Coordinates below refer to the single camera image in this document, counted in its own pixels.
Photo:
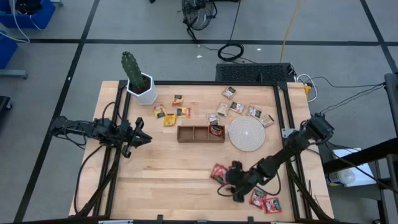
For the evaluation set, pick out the red tea packet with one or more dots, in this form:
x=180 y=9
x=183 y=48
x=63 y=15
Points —
x=218 y=173
x=216 y=130
x=272 y=205
x=257 y=198

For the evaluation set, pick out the white paper sheet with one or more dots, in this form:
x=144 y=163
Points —
x=357 y=174

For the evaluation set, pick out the wooden three-compartment tray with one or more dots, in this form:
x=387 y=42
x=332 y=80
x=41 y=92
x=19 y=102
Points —
x=192 y=133

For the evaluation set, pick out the black aluminium table frame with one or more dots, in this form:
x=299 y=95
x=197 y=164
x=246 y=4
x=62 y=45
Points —
x=217 y=83

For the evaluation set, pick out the black perforated computer case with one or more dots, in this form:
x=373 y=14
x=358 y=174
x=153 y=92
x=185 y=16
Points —
x=252 y=73

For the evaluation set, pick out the yellow power plug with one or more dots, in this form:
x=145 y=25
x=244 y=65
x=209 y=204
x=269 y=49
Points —
x=307 y=90

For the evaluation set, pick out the round woven placemat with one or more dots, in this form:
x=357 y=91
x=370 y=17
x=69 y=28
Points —
x=246 y=133

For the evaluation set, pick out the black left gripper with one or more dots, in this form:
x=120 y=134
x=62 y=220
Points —
x=127 y=135

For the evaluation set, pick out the white hexagonal plant pot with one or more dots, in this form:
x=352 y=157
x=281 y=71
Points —
x=149 y=100

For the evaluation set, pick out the large blue bin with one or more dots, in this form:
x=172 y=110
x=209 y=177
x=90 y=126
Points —
x=40 y=15

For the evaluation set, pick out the grey metal post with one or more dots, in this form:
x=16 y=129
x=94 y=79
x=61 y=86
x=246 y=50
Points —
x=392 y=93

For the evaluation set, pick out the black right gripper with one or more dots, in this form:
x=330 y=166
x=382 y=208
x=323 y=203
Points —
x=245 y=180

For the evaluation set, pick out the black side desk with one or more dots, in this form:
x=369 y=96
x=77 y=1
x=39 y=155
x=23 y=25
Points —
x=357 y=157

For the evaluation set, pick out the yellow tea packet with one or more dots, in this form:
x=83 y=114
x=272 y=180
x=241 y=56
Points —
x=169 y=120

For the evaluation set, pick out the black caster foot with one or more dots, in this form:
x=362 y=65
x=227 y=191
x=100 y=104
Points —
x=3 y=104

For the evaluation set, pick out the green cactus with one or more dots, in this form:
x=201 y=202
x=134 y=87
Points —
x=133 y=70

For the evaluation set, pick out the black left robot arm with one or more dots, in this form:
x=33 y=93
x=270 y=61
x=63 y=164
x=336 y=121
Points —
x=93 y=129

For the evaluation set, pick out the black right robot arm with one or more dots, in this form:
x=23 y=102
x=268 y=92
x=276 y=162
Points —
x=280 y=157

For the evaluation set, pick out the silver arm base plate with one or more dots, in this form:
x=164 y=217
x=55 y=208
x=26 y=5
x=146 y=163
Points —
x=287 y=132

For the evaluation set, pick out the small blue bin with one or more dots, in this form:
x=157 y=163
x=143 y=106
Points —
x=6 y=49

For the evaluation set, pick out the black floor fan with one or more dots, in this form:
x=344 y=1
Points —
x=199 y=12

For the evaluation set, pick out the orange tea packet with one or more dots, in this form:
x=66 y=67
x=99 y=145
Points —
x=160 y=111
x=183 y=112
x=177 y=99

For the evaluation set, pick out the grey metal cart base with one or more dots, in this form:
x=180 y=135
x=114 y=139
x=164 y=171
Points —
x=12 y=73

